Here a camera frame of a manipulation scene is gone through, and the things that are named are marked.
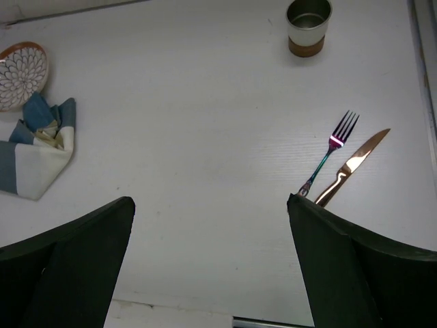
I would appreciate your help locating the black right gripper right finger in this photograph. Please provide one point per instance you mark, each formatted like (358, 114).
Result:
(357, 278)

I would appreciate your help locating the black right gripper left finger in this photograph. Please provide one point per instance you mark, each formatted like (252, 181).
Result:
(65, 277)

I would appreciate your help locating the blue beige checked placemat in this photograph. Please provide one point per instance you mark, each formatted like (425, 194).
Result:
(40, 146)

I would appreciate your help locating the iridescent rainbow fork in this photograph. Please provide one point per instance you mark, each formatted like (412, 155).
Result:
(336, 141)

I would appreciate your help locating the floral orange rimmed plate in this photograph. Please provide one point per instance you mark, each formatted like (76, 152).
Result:
(24, 71)

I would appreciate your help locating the white cup brown base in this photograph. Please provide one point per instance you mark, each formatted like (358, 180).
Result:
(307, 26)

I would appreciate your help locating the aluminium side rail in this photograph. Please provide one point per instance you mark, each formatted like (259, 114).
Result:
(423, 25)

